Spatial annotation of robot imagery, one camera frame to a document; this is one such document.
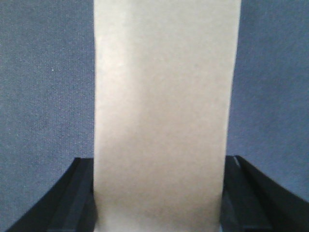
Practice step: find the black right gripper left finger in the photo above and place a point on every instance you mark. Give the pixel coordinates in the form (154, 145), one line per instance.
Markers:
(69, 206)

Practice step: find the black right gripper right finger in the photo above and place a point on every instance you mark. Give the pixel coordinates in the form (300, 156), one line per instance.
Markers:
(253, 202)

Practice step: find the tall brown cardboard box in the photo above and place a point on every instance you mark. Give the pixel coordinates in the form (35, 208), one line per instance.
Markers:
(164, 71)

